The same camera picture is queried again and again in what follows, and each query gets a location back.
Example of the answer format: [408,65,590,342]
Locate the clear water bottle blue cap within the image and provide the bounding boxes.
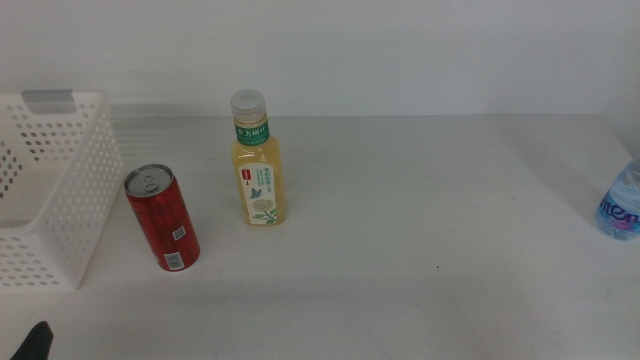
[594,158,640,242]

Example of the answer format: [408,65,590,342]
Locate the white perforated plastic basket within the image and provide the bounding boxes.
[0,89,125,292]

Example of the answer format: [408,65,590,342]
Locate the red soda can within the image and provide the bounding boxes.
[123,163,201,273]

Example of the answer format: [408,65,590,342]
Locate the yellow tea bottle green label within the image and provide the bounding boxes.
[230,89,288,227]

